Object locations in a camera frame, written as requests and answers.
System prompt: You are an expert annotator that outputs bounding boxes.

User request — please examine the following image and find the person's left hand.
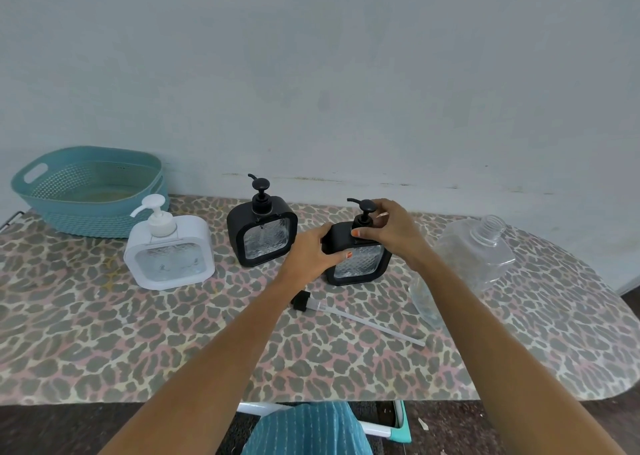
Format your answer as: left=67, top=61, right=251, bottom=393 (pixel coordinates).
left=276, top=224, right=354, bottom=295

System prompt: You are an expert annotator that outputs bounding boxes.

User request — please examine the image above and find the person's right hand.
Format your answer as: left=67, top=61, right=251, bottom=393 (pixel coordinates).
left=351, top=199, right=432, bottom=273

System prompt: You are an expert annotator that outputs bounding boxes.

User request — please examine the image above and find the black soap dispenser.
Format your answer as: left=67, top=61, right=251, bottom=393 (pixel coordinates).
left=226, top=173, right=299, bottom=268
left=322, top=198, right=393, bottom=287

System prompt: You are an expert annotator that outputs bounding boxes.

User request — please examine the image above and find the person's left forearm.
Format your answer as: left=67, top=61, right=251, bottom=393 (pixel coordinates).
left=98, top=270, right=312, bottom=455

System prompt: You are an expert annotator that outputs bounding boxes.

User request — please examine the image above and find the person's right forearm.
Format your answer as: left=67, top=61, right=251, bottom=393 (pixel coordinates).
left=410, top=250, right=628, bottom=455

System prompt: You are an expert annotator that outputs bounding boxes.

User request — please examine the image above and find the black pump with clear tube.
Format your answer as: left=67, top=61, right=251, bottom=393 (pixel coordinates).
left=291, top=291, right=427, bottom=347

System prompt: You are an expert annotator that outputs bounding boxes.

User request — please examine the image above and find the clear plastic bottle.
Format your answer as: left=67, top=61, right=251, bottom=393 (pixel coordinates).
left=409, top=215, right=517, bottom=328

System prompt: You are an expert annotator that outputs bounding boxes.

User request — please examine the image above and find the white soap dispenser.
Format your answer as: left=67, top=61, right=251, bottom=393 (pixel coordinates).
left=123, top=194, right=216, bottom=290

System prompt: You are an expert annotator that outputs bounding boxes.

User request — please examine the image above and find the teal striped garment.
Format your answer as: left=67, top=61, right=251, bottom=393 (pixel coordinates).
left=241, top=402, right=373, bottom=455

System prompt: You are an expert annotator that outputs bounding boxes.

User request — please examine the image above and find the leopard print table cover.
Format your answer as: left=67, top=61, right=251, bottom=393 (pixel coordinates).
left=0, top=195, right=640, bottom=405

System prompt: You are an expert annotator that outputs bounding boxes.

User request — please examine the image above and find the teal plastic basket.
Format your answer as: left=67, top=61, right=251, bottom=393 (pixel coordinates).
left=11, top=146, right=171, bottom=239

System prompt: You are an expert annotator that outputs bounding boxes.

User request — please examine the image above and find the white and teal frame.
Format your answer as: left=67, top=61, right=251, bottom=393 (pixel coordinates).
left=235, top=400, right=413, bottom=444

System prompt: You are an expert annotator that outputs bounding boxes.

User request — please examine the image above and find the metal table frame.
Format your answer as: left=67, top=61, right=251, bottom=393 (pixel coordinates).
left=0, top=211, right=27, bottom=236

